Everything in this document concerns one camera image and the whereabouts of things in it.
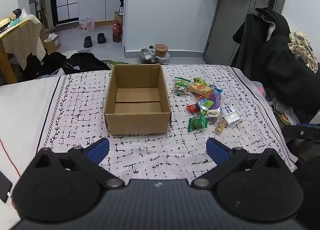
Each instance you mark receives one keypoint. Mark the pink ball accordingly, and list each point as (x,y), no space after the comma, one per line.
(261,91)

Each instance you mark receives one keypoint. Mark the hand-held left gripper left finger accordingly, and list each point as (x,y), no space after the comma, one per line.
(98,148)

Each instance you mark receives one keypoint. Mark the white bed sheet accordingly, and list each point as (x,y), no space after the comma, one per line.
(22,110)

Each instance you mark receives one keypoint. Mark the black clothes pile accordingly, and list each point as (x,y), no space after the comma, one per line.
(42,66)

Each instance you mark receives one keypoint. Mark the clear trash bag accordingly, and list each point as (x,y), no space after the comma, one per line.
(147,56)

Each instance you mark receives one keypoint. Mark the black fleece garment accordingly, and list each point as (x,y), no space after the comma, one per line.
(287,79)

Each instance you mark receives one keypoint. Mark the black spray bottle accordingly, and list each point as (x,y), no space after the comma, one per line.
(121,8)

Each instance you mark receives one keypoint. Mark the clear packet brown snack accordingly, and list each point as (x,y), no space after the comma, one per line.
(220,126)

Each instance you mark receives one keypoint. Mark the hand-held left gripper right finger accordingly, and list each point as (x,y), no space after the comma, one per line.
(217,148)

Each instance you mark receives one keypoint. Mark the small standing fan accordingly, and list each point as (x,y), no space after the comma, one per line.
(38,1)

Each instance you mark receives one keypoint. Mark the floor cardboard box with tissue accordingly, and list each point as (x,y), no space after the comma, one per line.
(52,43)

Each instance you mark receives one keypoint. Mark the white packet black label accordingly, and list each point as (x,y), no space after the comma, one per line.
(230,114)

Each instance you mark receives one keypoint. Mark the brown paper bowl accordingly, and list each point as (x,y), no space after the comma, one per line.
(161,50)

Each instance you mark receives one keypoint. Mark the white cabinet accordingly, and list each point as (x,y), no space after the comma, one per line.
(95,2)

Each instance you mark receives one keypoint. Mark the small red packet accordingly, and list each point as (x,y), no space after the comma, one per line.
(192,108)

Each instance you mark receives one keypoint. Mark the pink plastic bag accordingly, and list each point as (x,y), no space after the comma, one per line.
(87,24)

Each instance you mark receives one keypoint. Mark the purple bun packet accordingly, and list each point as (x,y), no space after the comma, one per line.
(215,98)

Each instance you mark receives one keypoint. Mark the grey door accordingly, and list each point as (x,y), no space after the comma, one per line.
(237,19)

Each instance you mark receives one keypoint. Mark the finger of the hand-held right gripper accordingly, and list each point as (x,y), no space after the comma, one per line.
(300,132)

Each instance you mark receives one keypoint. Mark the black duffel bag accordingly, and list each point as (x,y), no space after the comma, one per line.
(85,63)

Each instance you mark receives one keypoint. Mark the yellow wooden table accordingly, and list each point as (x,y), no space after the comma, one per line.
(6,62)

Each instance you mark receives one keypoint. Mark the small green packet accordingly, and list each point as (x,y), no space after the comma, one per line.
(199,80)

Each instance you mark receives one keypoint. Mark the pale yellow object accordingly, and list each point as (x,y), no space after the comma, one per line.
(5,22)

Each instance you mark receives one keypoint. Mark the black phone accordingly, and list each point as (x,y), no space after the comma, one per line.
(5,187)

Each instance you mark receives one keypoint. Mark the brown oil bottle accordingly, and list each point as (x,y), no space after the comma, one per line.
(117,32)

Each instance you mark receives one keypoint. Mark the dark-haired doll figure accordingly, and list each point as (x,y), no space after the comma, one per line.
(16,16)

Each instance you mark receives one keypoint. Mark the hamburger toy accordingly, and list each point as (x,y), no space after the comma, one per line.
(285,120)

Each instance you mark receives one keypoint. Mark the flat cardboard carton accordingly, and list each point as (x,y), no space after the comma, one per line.
(116,18)

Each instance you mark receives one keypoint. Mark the orange bread packet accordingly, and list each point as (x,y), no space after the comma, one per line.
(200,89)

